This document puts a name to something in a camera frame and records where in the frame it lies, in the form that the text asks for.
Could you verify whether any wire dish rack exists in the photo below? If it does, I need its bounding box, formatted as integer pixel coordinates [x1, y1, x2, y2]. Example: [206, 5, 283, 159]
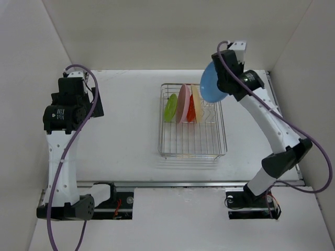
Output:
[158, 83, 228, 159]

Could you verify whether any green plate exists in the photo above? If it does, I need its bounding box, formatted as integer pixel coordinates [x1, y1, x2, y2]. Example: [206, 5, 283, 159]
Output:
[164, 94, 177, 122]

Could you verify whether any blue plate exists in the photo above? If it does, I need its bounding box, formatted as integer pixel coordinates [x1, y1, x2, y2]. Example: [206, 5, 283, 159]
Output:
[200, 62, 228, 103]

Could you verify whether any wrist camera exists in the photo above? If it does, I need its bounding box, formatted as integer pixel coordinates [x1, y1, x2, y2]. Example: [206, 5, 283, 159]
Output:
[227, 40, 247, 64]
[63, 70, 92, 92]

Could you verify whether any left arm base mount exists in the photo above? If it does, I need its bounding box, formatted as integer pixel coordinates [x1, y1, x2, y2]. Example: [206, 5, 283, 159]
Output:
[79, 182, 135, 220]

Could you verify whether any orange translucent plate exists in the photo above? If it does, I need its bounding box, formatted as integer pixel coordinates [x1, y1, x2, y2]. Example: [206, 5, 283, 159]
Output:
[186, 95, 196, 122]

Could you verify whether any beige plate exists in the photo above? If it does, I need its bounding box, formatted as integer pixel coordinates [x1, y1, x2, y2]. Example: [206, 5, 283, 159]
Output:
[191, 85, 202, 123]

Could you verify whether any pink plate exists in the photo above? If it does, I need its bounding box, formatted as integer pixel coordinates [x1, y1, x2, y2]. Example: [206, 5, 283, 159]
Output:
[176, 84, 190, 124]

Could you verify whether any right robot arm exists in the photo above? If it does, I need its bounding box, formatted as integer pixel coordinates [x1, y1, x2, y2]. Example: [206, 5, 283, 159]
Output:
[211, 50, 312, 206]

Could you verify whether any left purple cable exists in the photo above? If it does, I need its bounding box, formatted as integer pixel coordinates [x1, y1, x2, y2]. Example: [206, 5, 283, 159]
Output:
[46, 64, 99, 251]

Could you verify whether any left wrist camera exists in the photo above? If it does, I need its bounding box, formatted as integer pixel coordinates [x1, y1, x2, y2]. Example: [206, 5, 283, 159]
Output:
[63, 70, 92, 92]

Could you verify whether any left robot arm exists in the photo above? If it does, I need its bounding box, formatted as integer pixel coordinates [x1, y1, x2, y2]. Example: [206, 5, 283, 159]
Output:
[36, 76, 117, 221]

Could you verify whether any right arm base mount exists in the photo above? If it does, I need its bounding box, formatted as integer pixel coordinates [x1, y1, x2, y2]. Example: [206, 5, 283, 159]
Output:
[224, 191, 282, 220]

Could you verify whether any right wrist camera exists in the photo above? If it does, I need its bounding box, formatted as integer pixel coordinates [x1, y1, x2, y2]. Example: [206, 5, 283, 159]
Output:
[227, 40, 247, 64]

